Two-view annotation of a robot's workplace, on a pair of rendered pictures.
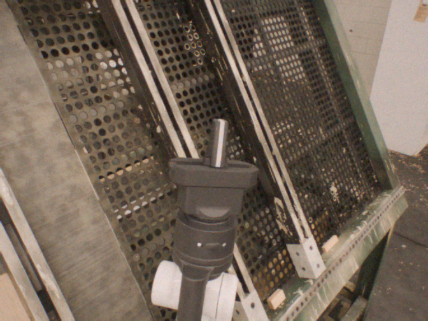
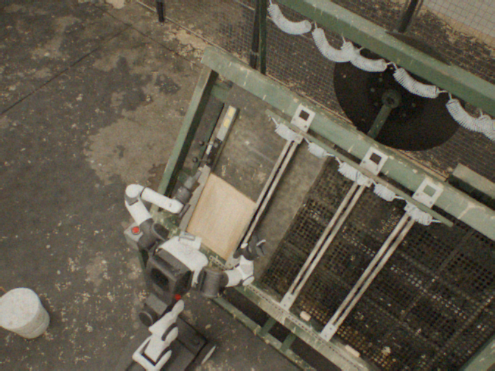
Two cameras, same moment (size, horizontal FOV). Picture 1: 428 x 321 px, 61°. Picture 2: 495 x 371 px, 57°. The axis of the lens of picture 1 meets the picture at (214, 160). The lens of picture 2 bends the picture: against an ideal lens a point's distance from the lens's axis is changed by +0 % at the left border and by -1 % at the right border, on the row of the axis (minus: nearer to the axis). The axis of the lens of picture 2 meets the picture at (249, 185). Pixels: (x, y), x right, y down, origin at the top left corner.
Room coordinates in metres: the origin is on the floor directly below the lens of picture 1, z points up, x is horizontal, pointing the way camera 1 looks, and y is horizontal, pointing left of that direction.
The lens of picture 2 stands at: (0.08, -0.98, 3.70)
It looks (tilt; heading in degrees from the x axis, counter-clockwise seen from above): 57 degrees down; 76
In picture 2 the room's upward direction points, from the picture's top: 9 degrees clockwise
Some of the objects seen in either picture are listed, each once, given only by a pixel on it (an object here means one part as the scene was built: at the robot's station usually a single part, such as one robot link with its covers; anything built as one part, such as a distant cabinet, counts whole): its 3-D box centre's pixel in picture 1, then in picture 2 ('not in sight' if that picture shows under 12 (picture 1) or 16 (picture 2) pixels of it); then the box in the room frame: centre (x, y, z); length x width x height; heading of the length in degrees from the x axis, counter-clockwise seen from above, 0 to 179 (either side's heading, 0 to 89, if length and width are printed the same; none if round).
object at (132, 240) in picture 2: not in sight; (138, 236); (-0.28, 0.47, 0.84); 0.12 x 0.12 x 0.18; 46
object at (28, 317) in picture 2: not in sight; (22, 312); (-1.19, 0.21, 0.24); 0.32 x 0.30 x 0.47; 137
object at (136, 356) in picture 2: not in sight; (152, 355); (-0.24, -0.19, 0.28); 0.21 x 0.20 x 0.13; 46
